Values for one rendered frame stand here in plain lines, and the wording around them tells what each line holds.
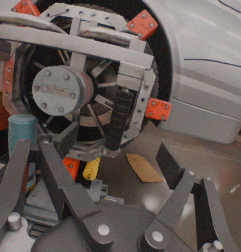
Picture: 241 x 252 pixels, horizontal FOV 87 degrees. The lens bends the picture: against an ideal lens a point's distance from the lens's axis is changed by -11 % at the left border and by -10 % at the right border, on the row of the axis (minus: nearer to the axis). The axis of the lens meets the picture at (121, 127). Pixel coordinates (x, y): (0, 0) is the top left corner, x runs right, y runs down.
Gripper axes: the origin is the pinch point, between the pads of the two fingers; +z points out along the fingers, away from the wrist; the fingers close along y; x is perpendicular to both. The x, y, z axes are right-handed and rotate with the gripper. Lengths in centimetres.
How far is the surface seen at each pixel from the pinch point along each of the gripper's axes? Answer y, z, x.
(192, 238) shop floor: 77, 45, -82
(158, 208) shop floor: 56, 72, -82
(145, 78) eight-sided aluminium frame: 6.4, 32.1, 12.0
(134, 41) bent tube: -1.0, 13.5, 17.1
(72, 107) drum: -12.3, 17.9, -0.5
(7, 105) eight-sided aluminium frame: -42, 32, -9
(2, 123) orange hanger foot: -60, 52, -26
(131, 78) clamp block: 0.1, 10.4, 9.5
